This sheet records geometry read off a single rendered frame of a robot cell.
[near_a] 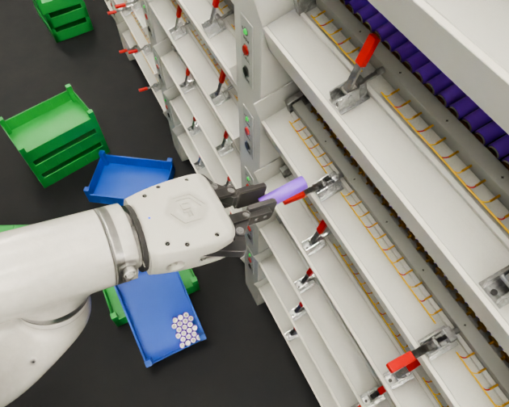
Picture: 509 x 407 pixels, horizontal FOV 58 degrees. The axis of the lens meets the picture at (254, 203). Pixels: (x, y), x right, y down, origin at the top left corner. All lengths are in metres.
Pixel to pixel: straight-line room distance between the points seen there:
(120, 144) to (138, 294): 0.75
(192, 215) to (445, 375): 0.37
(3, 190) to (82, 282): 1.63
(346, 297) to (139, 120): 1.49
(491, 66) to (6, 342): 0.50
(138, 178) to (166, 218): 1.43
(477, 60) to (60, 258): 0.38
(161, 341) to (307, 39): 1.16
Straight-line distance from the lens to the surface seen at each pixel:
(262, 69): 0.73
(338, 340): 1.02
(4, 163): 2.18
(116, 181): 1.94
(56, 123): 1.99
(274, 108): 0.80
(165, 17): 1.37
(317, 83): 0.60
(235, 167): 1.21
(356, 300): 0.85
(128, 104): 2.21
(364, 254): 0.68
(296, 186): 0.57
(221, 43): 0.96
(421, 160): 0.53
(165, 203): 0.51
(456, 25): 0.39
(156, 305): 1.57
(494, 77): 0.37
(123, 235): 0.47
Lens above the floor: 1.51
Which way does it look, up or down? 57 degrees down
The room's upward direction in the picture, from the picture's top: straight up
